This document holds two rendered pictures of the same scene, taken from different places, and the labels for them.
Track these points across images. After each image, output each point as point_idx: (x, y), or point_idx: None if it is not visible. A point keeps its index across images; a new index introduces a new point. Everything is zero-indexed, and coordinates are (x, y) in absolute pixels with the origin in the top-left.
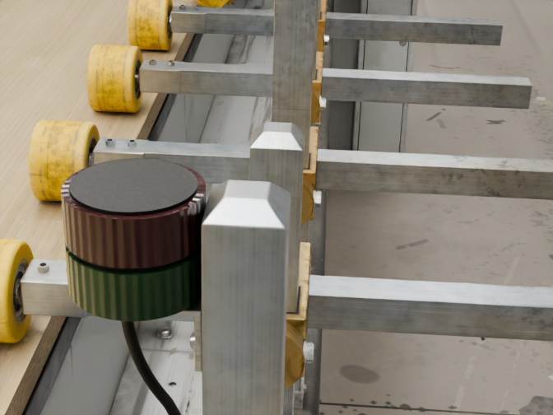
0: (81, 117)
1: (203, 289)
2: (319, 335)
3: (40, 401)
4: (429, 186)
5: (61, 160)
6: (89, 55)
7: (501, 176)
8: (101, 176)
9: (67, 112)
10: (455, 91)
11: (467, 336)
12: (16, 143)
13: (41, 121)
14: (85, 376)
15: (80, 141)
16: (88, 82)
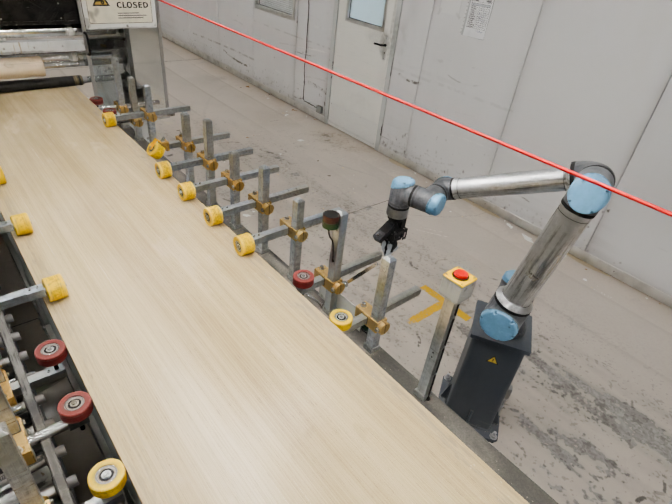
0: (182, 203)
1: (340, 223)
2: None
3: None
4: (285, 197)
5: (218, 215)
6: (182, 187)
7: (297, 191)
8: (327, 214)
9: (176, 203)
10: None
11: (320, 222)
12: (179, 215)
13: (207, 208)
14: None
15: (220, 210)
16: (185, 194)
